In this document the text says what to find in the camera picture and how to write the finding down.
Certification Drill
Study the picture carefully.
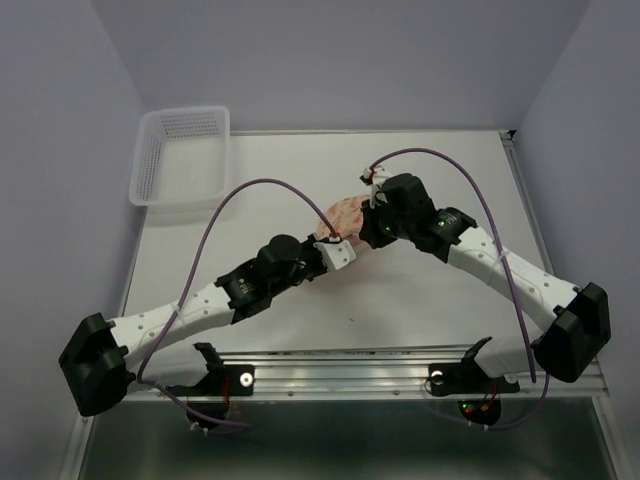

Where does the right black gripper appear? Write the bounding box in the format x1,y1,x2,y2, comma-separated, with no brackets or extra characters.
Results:
360,193,414,248

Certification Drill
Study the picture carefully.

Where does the floral mesh laundry bag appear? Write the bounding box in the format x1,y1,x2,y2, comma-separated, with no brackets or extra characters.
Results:
324,195,371,256

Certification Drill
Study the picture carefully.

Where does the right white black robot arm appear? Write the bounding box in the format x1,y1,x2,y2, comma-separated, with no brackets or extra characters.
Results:
359,169,611,390

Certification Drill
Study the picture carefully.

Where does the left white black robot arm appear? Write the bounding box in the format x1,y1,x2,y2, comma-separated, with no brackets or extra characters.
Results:
58,235,351,416

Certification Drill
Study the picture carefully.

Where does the white perforated plastic basket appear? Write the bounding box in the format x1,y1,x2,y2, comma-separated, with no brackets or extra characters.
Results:
128,106,230,210

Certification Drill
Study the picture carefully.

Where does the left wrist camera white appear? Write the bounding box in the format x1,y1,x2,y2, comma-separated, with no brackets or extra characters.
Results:
314,240,357,272

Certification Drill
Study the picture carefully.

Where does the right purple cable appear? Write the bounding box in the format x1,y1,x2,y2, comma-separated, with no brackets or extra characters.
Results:
369,147,551,431

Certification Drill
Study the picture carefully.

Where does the purple cable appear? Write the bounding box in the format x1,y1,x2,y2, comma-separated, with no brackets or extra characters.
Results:
137,178,341,435
369,147,551,431

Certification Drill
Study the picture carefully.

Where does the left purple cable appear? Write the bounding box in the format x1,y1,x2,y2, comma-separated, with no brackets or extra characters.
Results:
137,178,341,435

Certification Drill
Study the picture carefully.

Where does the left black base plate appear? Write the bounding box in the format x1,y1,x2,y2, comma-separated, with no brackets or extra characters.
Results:
168,364,255,397

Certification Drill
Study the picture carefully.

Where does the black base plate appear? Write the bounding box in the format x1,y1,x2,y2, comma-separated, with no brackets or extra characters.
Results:
168,364,255,397
426,362,520,397

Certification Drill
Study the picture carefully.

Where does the aluminium mounting rail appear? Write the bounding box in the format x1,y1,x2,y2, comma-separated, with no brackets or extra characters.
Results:
82,344,612,401

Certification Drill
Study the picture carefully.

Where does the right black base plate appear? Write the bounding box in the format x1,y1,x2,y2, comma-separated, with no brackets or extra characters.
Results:
426,362,520,397

